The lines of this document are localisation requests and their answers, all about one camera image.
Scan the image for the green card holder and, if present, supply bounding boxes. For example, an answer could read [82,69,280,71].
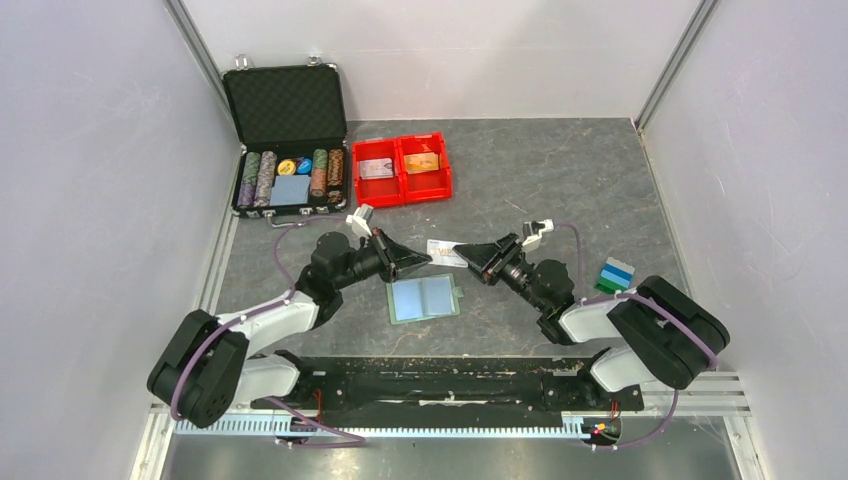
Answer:
[386,274,464,325]

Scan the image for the blue green card stack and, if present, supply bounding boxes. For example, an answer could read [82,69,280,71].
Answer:
[594,257,635,294]

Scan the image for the yellow dealer chip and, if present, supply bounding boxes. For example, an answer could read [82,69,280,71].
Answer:
[276,159,297,176]

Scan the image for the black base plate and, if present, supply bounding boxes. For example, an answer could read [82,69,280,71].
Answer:
[282,356,644,429]

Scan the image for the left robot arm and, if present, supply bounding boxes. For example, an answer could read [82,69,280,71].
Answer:
[146,228,432,428]

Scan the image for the left red bin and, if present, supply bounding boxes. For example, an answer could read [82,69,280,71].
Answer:
[352,139,405,208]

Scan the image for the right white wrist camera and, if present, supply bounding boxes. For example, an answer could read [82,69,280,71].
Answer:
[521,219,555,252]

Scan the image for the white card in bin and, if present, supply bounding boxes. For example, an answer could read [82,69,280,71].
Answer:
[358,157,395,180]

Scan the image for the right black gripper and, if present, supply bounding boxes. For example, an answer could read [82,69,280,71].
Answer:
[453,232,547,312]

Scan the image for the aluminium frame rail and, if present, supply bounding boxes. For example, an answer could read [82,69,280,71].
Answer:
[158,372,751,440]

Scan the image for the black poker chip case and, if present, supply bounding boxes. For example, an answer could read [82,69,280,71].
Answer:
[222,60,352,218]

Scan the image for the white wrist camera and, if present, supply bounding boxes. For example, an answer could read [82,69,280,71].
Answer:
[521,219,555,252]
[345,204,373,238]

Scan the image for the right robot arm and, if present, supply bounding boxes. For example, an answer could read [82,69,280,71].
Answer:
[453,222,731,408]

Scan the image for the blue playing card deck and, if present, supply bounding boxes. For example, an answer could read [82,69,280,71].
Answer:
[269,175,311,206]

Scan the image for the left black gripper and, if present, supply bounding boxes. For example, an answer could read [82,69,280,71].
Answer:
[334,227,431,290]

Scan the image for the white gold VIP card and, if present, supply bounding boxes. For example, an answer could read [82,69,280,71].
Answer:
[426,239,468,268]

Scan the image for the red bin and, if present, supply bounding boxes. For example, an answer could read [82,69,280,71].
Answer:
[352,139,405,208]
[396,132,453,204]

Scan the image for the orange card in bin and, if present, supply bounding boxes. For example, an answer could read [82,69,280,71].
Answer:
[404,152,440,174]

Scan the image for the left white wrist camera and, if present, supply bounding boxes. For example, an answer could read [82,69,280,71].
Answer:
[345,204,373,238]

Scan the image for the right red bin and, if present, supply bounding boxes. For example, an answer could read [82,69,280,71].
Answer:
[396,132,453,204]

